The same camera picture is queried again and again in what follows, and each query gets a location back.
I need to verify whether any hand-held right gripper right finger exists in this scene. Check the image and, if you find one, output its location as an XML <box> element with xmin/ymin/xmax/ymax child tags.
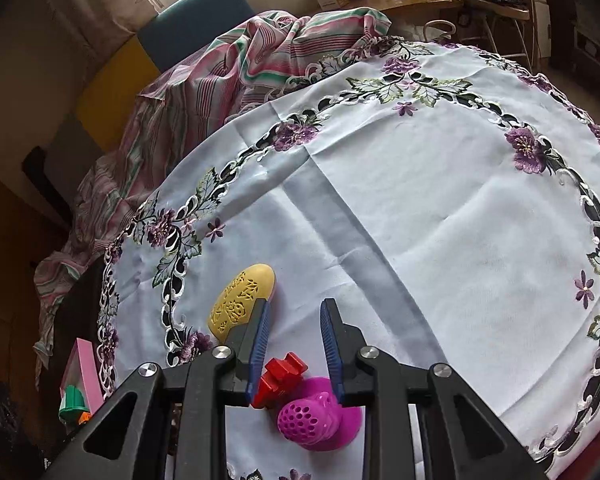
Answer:
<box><xmin>320</xmin><ymin>298</ymin><xmax>548</xmax><ymax>480</ymax></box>

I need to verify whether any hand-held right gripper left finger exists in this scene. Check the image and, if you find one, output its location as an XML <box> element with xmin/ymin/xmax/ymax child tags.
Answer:
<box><xmin>45</xmin><ymin>299</ymin><xmax>272</xmax><ymax>480</ymax></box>

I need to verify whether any red plastic toy piece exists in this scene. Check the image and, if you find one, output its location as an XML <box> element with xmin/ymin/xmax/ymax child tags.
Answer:
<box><xmin>252</xmin><ymin>352</ymin><xmax>309</xmax><ymax>409</ymax></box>

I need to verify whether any magenta perforated toy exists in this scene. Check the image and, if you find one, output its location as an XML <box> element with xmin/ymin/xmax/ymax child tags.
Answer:
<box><xmin>277</xmin><ymin>376</ymin><xmax>364</xmax><ymax>453</ymax></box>

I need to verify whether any pink shallow box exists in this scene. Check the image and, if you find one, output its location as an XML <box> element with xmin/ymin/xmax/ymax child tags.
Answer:
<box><xmin>60</xmin><ymin>338</ymin><xmax>106</xmax><ymax>422</ymax></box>

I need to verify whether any green cone toy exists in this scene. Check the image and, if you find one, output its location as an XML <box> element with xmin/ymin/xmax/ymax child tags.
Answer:
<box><xmin>59</xmin><ymin>385</ymin><xmax>92</xmax><ymax>421</ymax></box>

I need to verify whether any yellow perforated oval toy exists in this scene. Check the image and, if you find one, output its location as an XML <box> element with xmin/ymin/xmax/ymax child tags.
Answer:
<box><xmin>207</xmin><ymin>263</ymin><xmax>276</xmax><ymax>347</ymax></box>

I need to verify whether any white embroidered floral tablecloth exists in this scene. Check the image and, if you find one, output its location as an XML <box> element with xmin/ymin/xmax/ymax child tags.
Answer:
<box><xmin>97</xmin><ymin>40</ymin><xmax>600</xmax><ymax>480</ymax></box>

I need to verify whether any brown wooden wardrobe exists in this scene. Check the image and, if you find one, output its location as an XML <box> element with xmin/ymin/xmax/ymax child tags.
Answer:
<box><xmin>0</xmin><ymin>160</ymin><xmax>76</xmax><ymax>391</ymax></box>

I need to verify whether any dark cloth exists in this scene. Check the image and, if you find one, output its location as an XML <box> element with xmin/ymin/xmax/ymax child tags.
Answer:
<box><xmin>0</xmin><ymin>382</ymin><xmax>58</xmax><ymax>480</ymax></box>

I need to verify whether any pink striped bed sheet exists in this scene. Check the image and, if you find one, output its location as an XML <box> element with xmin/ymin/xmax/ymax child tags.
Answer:
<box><xmin>32</xmin><ymin>7</ymin><xmax>393</xmax><ymax>376</ymax></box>

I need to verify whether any colourful upholstered chair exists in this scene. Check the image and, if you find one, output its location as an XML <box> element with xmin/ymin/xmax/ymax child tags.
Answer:
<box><xmin>22</xmin><ymin>0</ymin><xmax>257</xmax><ymax>226</ymax></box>

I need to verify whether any wooden side desk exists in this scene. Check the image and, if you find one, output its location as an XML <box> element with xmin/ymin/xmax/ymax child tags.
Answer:
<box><xmin>337</xmin><ymin>0</ymin><xmax>464</xmax><ymax>14</ymax></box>

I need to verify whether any white cabinet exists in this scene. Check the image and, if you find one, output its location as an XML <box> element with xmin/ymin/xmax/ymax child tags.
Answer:
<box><xmin>527</xmin><ymin>0</ymin><xmax>554</xmax><ymax>59</ymax></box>

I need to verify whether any metal frame chair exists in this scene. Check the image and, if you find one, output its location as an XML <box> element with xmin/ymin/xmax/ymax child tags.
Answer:
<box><xmin>459</xmin><ymin>0</ymin><xmax>537</xmax><ymax>61</ymax></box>

